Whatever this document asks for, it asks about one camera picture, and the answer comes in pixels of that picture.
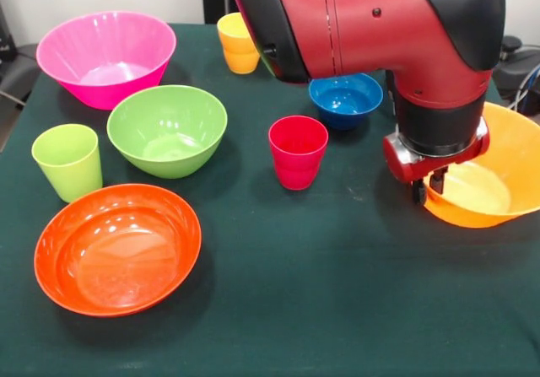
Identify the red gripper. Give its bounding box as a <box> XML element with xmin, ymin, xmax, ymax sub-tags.
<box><xmin>382</xmin><ymin>119</ymin><xmax>491</xmax><ymax>206</ymax></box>

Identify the large orange bowl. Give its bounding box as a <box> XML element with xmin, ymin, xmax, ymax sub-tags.
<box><xmin>424</xmin><ymin>101</ymin><xmax>540</xmax><ymax>229</ymax></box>

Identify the small dark blue bowl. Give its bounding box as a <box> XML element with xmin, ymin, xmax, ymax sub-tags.
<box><xmin>308</xmin><ymin>73</ymin><xmax>384</xmax><ymax>131</ymax></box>

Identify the raspberry red cup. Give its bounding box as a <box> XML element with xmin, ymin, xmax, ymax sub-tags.
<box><xmin>267</xmin><ymin>115</ymin><xmax>329</xmax><ymax>191</ymax></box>

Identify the dark green table cloth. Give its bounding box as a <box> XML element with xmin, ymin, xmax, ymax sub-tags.
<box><xmin>0</xmin><ymin>23</ymin><xmax>540</xmax><ymax>377</ymax></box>

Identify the yellow cup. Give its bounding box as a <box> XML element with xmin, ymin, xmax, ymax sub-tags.
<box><xmin>216</xmin><ymin>12</ymin><xmax>262</xmax><ymax>75</ymax></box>

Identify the green bowl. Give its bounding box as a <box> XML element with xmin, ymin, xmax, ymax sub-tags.
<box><xmin>105</xmin><ymin>84</ymin><xmax>229</xmax><ymax>180</ymax></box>

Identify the red-orange bowl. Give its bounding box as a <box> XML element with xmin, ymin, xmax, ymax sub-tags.
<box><xmin>33</xmin><ymin>183</ymin><xmax>203</xmax><ymax>318</ymax></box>

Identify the large pink bowl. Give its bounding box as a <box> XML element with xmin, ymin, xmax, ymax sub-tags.
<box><xmin>35</xmin><ymin>10</ymin><xmax>177</xmax><ymax>111</ymax></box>

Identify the light green cup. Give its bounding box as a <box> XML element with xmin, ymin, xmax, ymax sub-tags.
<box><xmin>30</xmin><ymin>123</ymin><xmax>104</xmax><ymax>204</ymax></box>

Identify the black equipment box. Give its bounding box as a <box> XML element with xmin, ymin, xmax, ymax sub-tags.
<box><xmin>0</xmin><ymin>3</ymin><xmax>18</xmax><ymax>62</ymax></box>

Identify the tangle of floor cables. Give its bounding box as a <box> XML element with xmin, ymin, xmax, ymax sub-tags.
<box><xmin>504</xmin><ymin>43</ymin><xmax>540</xmax><ymax>133</ymax></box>

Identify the black pedestal foot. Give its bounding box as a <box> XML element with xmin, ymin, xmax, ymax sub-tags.
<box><xmin>0</xmin><ymin>43</ymin><xmax>41</xmax><ymax>100</ymax></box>
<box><xmin>499</xmin><ymin>35</ymin><xmax>540</xmax><ymax>100</ymax></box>

